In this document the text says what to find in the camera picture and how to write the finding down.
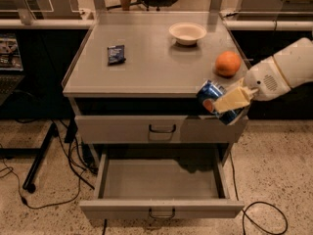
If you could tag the black laptop keyboard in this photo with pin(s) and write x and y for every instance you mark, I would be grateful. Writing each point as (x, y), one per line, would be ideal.
(8, 83)

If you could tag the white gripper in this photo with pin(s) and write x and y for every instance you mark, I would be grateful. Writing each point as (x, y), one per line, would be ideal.
(265, 79)

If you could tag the open grey lower drawer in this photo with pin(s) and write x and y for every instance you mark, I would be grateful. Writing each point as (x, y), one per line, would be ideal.
(161, 185)

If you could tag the dark blue snack packet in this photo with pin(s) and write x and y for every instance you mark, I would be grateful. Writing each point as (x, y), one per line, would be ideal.
(116, 55)

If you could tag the orange fruit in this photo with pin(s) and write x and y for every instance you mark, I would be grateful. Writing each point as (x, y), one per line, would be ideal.
(227, 63)

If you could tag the blue pepsi can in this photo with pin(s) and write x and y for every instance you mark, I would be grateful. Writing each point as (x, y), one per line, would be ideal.
(209, 93)

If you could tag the white horizontal rail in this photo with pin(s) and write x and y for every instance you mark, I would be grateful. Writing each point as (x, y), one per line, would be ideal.
(47, 24)

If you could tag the black table leg stand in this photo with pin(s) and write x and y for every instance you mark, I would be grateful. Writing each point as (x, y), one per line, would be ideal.
(38, 152)

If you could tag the closed grey upper drawer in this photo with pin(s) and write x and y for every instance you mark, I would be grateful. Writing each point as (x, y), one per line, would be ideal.
(157, 129)

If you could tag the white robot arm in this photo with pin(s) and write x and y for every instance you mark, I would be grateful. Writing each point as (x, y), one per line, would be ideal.
(295, 63)

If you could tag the grey metal drawer cabinet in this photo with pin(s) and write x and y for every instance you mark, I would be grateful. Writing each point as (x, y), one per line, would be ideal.
(160, 77)

